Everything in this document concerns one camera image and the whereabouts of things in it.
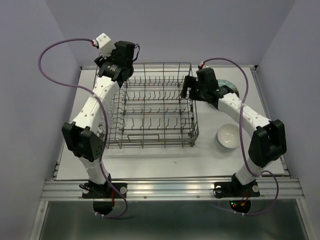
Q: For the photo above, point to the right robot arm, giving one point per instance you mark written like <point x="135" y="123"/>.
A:
<point x="268" y="137"/>

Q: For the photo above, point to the teal floral plate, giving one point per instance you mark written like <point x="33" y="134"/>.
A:
<point x="223" y="82"/>

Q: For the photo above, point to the grey wire dish rack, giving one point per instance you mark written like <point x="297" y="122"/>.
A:
<point x="150" y="111"/>

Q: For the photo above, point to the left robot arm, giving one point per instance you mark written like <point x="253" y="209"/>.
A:
<point x="81" y="134"/>

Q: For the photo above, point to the aluminium mounting rail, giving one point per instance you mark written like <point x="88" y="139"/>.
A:
<point x="174" y="189"/>

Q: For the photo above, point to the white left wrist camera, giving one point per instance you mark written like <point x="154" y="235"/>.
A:
<point x="105" y="45"/>

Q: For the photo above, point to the clear faceted glass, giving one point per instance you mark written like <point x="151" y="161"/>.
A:
<point x="103" y="127"/>
<point x="110" y="108"/>

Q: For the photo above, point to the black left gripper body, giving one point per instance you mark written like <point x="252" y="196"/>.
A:
<point x="110" y="58"/>

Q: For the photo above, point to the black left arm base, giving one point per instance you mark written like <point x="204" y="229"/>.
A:
<point x="104" y="196"/>

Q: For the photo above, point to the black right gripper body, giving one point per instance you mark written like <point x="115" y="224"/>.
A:
<point x="196" y="93"/>

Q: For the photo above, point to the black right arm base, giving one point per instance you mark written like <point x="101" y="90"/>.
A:
<point x="240" y="194"/>

